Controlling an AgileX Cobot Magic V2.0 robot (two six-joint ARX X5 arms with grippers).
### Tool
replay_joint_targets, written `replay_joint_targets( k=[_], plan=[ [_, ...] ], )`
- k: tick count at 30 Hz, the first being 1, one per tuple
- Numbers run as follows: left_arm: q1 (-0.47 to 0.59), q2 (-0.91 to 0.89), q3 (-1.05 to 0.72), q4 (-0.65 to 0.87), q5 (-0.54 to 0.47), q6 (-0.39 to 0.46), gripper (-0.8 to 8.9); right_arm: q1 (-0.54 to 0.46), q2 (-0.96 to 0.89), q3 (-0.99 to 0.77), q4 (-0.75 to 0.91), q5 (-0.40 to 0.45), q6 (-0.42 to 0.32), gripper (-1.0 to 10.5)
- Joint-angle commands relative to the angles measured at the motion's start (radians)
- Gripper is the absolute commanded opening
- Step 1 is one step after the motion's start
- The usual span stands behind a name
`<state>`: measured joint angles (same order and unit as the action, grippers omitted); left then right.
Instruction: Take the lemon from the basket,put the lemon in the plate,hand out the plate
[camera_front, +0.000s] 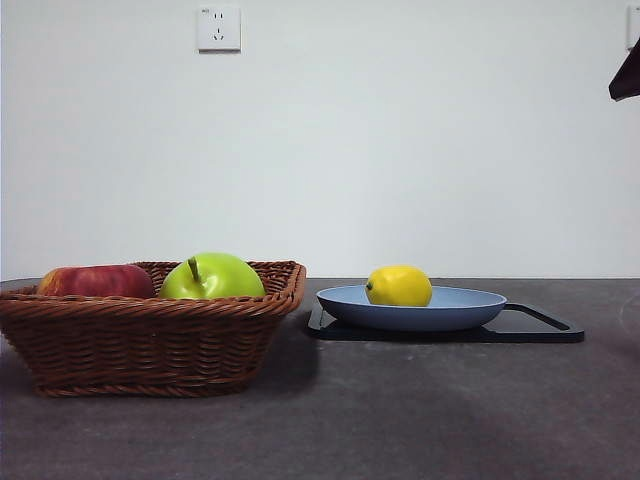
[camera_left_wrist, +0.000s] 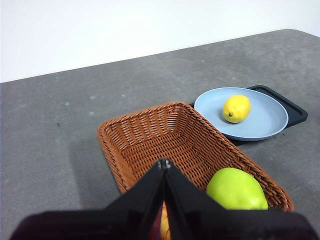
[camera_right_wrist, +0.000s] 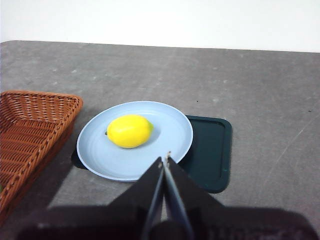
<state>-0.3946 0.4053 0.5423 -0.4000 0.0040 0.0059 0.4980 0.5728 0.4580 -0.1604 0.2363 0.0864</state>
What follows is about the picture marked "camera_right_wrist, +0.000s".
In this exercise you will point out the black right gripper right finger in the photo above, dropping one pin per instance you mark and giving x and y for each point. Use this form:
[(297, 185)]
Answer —
[(220, 220)]

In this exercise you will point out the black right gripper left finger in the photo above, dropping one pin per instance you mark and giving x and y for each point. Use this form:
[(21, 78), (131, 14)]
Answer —
[(120, 220)]

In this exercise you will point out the blue round plate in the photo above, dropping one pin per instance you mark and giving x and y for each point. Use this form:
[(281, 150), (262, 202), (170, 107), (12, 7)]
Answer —
[(130, 160)]

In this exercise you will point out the yellow lemon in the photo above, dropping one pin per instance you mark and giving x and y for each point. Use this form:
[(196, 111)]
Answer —
[(130, 131)]

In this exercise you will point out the brown wicker basket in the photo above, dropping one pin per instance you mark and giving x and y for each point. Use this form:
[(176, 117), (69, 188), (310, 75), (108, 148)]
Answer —
[(30, 130)]

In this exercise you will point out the black rectangular tray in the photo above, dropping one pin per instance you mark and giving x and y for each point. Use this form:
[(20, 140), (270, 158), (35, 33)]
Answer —
[(212, 155)]

